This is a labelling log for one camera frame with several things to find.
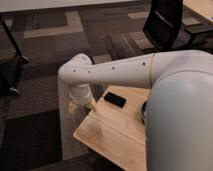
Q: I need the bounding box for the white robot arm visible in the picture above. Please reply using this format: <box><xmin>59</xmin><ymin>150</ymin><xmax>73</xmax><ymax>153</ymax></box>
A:
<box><xmin>58</xmin><ymin>50</ymin><xmax>213</xmax><ymax>171</ymax></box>

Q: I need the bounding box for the black office chair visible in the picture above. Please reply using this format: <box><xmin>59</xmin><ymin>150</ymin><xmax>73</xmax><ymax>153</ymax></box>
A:
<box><xmin>143</xmin><ymin>0</ymin><xmax>213</xmax><ymax>52</ymax></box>

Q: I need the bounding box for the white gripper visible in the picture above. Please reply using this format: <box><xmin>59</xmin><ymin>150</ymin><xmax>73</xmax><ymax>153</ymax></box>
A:
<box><xmin>69</xmin><ymin>84</ymin><xmax>97</xmax><ymax>112</ymax></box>

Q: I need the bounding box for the wooden desk corner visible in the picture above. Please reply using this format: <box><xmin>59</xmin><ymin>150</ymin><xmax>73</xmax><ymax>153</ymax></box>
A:
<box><xmin>183</xmin><ymin>0</ymin><xmax>213</xmax><ymax>24</ymax></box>

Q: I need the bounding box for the dark blue patterned bowl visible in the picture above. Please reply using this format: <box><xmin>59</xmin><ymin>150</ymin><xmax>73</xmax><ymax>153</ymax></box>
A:
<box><xmin>141</xmin><ymin>101</ymin><xmax>147</xmax><ymax>125</ymax></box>

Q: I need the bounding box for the black rectangular device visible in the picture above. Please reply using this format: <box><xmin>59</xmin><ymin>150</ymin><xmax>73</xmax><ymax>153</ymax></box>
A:
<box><xmin>104</xmin><ymin>92</ymin><xmax>126</xmax><ymax>108</ymax></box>

